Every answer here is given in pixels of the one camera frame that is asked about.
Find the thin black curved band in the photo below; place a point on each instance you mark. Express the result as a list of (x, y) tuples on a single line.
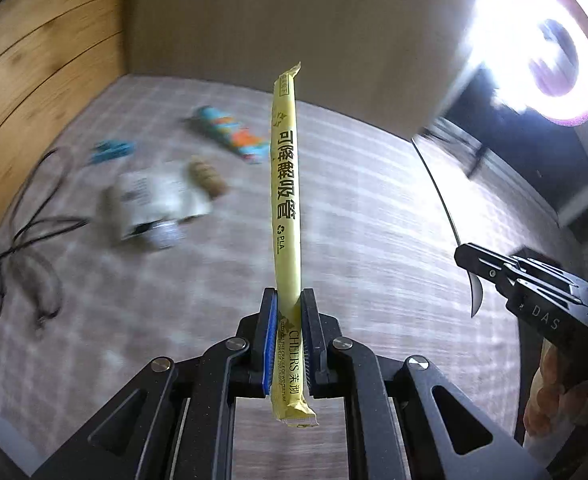
[(441, 195)]

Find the colourful snack bar packet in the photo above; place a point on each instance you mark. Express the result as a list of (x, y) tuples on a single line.
[(231, 135)]

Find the plaid cloth desktop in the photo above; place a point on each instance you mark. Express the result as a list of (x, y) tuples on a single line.
[(374, 210)]

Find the person's right hand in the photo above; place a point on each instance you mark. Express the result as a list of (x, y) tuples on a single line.
[(559, 400)]

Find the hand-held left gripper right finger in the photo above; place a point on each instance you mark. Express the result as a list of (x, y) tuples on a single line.
[(310, 345)]

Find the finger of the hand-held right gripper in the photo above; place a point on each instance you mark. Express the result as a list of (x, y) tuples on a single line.
[(489, 265)]

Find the brown cardboard box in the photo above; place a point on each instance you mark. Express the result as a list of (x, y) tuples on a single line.
[(324, 20)]

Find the brown textured lump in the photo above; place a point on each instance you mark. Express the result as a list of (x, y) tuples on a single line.
[(207, 177)]

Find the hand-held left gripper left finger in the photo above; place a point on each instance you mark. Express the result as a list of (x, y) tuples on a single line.
[(271, 345)]

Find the yellow straw packet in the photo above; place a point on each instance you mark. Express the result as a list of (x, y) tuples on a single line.
[(286, 185)]

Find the small blue clip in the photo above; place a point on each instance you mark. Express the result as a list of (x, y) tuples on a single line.
[(111, 149)]

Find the white printed packet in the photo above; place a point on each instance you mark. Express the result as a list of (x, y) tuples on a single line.
[(148, 195)]

